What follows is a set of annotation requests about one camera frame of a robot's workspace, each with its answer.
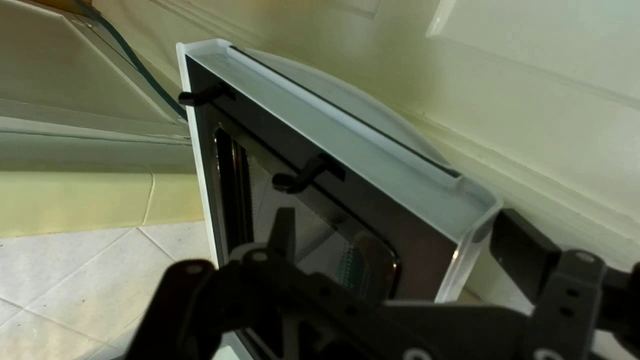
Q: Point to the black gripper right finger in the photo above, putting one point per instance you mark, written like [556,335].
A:
[567,293]

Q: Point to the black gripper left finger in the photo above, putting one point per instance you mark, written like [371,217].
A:
[180,300]

